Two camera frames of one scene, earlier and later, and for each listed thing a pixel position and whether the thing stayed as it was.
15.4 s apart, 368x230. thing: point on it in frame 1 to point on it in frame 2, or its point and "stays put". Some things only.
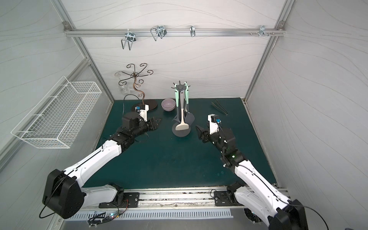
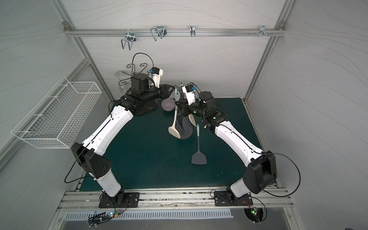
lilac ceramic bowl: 168,104 stays put
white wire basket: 56,120 stays put
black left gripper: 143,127 to 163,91
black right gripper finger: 200,129 to 179,104
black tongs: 224,111 stays put
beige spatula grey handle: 182,126 to 173,130
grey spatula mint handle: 189,118 to 199,158
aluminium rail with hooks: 161,32 stays put
